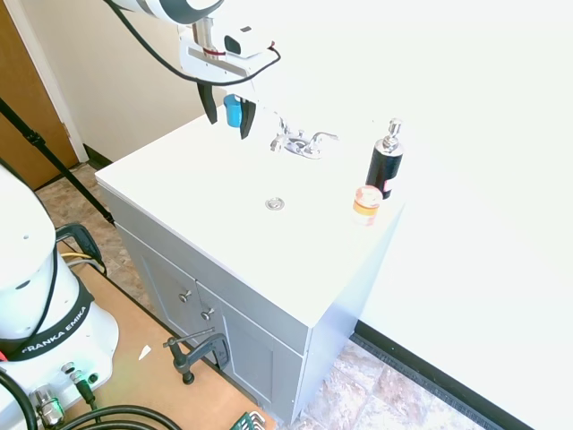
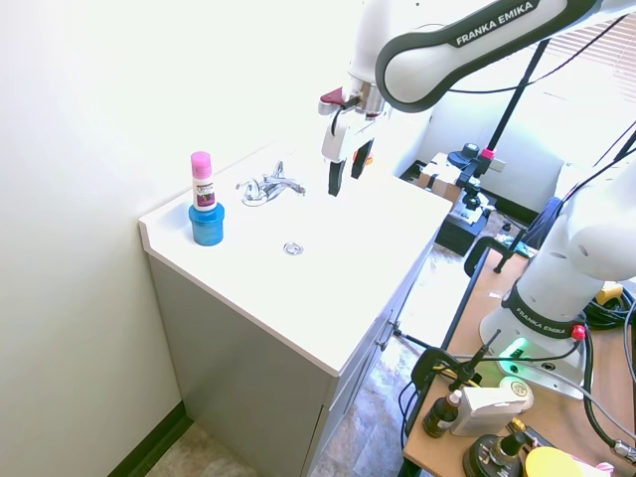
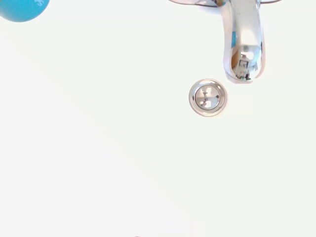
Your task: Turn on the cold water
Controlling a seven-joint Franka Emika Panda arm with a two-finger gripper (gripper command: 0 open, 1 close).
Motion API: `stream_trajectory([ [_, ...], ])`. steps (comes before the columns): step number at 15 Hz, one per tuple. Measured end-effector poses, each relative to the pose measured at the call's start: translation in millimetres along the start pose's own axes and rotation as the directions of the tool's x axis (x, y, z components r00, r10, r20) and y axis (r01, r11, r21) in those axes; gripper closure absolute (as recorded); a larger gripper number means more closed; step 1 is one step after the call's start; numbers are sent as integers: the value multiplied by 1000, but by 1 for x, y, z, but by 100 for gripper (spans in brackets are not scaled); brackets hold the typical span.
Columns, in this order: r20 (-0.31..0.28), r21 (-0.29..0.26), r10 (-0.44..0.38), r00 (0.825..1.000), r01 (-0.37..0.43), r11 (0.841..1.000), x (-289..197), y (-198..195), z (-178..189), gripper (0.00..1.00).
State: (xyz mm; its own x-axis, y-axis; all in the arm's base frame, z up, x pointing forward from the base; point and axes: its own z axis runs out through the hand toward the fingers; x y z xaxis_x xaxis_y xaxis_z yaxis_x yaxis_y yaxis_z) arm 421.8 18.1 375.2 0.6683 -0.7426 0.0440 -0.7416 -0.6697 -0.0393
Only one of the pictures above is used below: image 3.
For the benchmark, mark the white ceramic sink basin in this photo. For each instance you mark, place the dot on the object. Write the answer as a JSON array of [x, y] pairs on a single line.
[[123, 138]]

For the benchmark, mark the chrome sink drain stopper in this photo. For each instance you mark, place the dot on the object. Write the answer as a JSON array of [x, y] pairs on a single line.
[[208, 97]]

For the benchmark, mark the chrome faucet spout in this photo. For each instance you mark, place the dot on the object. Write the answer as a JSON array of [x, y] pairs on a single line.
[[247, 29]]

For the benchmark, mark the blue round container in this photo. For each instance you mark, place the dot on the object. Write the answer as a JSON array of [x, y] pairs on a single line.
[[21, 9]]

